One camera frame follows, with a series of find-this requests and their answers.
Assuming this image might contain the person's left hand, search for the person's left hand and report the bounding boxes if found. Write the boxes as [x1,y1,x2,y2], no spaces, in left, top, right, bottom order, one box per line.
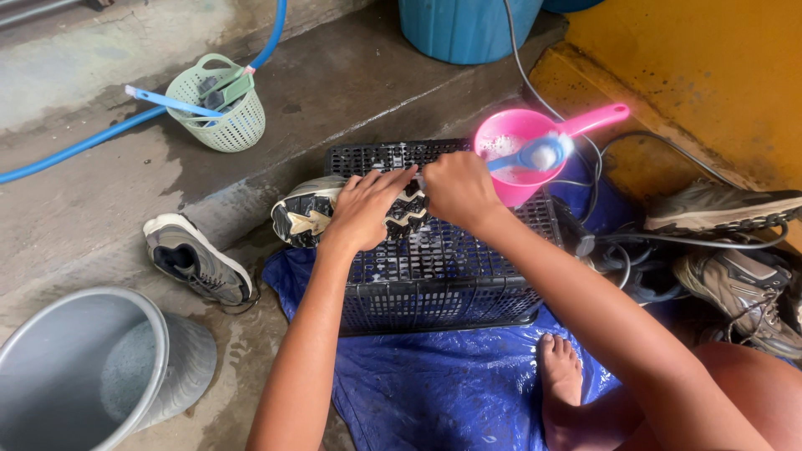
[323,165,419,252]

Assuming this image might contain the person's right hand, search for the person's right hand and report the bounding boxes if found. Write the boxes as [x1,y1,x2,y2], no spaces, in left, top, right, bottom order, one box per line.
[421,151,507,231]

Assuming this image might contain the grey sneaker with black sole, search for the grey sneaker with black sole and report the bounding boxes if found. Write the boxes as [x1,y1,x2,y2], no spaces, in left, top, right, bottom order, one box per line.
[271,175,431,249]

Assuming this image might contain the pink plastic water dipper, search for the pink plastic water dipper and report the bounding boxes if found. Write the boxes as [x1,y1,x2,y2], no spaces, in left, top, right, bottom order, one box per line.
[474,103,630,208]

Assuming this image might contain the black plastic crate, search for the black plastic crate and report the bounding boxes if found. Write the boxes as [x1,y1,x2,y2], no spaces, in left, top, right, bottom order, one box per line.
[324,138,565,337]

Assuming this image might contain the blue plastic barrel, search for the blue plastic barrel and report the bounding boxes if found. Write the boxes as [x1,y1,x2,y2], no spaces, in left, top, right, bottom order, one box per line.
[398,0,545,66]

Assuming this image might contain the green plastic basket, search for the green plastic basket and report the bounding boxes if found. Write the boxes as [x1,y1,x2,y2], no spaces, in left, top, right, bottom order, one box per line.
[165,53,266,154]

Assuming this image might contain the blue plastic tarp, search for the blue plastic tarp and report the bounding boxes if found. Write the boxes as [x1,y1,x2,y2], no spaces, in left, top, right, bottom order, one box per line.
[262,157,690,451]

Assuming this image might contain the green brush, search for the green brush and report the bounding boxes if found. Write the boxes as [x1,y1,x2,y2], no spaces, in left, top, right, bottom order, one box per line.
[199,70,255,114]

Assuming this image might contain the person's foot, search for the person's foot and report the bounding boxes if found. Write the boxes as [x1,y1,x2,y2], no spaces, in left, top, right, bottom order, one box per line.
[537,333,585,451]

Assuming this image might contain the grey sneaker with laces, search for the grey sneaker with laces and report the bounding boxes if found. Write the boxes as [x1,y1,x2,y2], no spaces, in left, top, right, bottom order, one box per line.
[673,249,802,360]

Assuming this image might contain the person's leg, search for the person's leg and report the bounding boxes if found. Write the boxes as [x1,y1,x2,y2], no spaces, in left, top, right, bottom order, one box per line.
[545,341,802,451]

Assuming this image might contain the grey metal bucket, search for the grey metal bucket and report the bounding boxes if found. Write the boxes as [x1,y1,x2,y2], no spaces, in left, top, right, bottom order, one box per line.
[0,287,218,451]

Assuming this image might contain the black cable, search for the black cable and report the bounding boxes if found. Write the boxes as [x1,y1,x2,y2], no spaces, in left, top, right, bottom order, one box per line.
[503,0,790,290]

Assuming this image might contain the blue long-handled brush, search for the blue long-handled brush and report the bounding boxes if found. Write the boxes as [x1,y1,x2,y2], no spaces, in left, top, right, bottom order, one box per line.
[124,85,224,119]

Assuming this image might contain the blue water hose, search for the blue water hose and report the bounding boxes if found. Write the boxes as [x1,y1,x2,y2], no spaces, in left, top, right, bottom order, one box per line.
[0,0,288,185]

